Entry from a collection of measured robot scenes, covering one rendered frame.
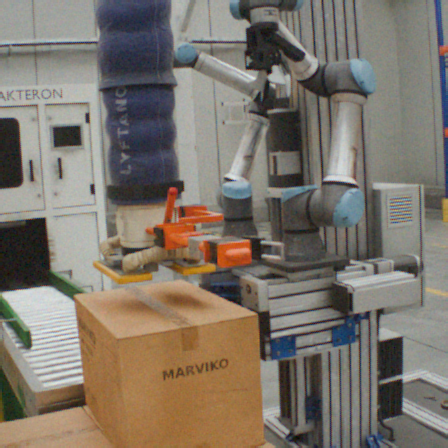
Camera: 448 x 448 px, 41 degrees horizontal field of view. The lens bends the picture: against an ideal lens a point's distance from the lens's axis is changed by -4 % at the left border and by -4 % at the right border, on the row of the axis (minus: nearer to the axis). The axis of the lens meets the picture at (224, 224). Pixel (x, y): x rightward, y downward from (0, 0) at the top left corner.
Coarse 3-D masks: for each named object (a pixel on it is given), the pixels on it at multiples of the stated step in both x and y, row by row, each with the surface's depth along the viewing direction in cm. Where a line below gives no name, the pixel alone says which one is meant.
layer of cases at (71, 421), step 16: (48, 416) 204; (64, 416) 203; (80, 416) 203; (0, 432) 191; (16, 432) 191; (32, 432) 191; (48, 432) 191; (64, 432) 191; (80, 432) 190; (96, 432) 190
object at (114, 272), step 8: (96, 264) 194; (104, 264) 190; (112, 264) 187; (120, 264) 179; (104, 272) 184; (112, 272) 177; (120, 272) 174; (136, 272) 173; (144, 272) 174; (112, 280) 175; (120, 280) 169; (128, 280) 170; (136, 280) 170; (144, 280) 171
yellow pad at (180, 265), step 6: (174, 258) 191; (180, 258) 190; (174, 264) 185; (180, 264) 182; (186, 264) 180; (192, 264) 180; (198, 264) 180; (204, 264) 181; (210, 264) 181; (174, 270) 183; (180, 270) 178; (186, 270) 176; (192, 270) 177; (198, 270) 178; (204, 270) 178; (210, 270) 179
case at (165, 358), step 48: (144, 288) 214; (192, 288) 209; (96, 336) 180; (144, 336) 158; (192, 336) 164; (240, 336) 170; (96, 384) 191; (144, 384) 159; (192, 384) 165; (240, 384) 171; (144, 432) 160; (192, 432) 166; (240, 432) 172
